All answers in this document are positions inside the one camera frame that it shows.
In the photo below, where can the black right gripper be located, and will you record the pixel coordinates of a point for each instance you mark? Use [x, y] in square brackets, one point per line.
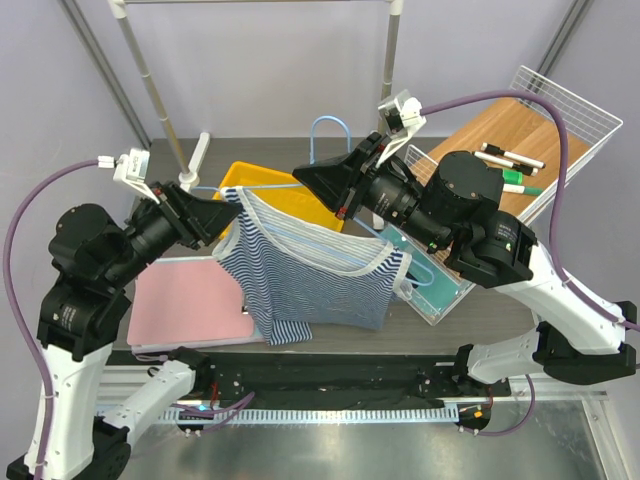
[344, 186]

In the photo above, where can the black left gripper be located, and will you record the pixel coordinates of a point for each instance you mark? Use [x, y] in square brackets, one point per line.
[195, 218]

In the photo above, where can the light blue wire hanger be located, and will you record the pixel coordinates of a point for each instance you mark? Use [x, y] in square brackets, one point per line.
[281, 154]

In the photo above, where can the blue white striped tank top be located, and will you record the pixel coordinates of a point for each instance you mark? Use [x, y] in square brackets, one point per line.
[295, 274]

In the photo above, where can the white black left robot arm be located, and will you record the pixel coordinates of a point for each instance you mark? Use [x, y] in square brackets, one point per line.
[79, 319]

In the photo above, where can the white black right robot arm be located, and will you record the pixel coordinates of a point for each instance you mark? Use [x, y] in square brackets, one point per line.
[578, 339]

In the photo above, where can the yellow plastic tray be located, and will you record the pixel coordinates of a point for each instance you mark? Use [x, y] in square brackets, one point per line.
[280, 190]

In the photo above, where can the pink clipboard with papers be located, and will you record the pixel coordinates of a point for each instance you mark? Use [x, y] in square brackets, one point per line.
[191, 302]

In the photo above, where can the white marker black cap upper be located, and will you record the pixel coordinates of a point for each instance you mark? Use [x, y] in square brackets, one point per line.
[498, 151]

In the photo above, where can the white marker black cap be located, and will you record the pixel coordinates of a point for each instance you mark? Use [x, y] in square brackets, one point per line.
[498, 151]
[522, 168]

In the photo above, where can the green black highlighter marker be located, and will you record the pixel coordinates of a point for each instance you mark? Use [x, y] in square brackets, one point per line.
[512, 177]

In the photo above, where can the white marker green cap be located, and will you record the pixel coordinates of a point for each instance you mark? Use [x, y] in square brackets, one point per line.
[522, 190]

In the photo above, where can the white marker black cap lower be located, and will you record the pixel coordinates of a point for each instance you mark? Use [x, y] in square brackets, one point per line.
[522, 168]

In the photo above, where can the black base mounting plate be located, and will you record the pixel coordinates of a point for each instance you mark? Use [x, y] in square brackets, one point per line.
[301, 381]

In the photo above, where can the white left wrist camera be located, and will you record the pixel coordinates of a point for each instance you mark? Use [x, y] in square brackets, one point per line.
[130, 170]

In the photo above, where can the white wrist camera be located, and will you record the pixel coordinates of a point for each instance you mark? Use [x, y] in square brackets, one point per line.
[130, 170]
[402, 119]

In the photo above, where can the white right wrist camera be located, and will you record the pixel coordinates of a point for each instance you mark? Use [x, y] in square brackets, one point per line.
[402, 119]

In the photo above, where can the teal box with handle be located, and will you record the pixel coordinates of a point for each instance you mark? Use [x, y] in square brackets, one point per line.
[437, 289]

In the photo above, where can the white wire shelf rack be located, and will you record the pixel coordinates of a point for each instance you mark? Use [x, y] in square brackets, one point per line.
[508, 134]

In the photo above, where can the white slotted cable duct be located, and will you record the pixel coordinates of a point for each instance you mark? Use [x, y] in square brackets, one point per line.
[251, 417]

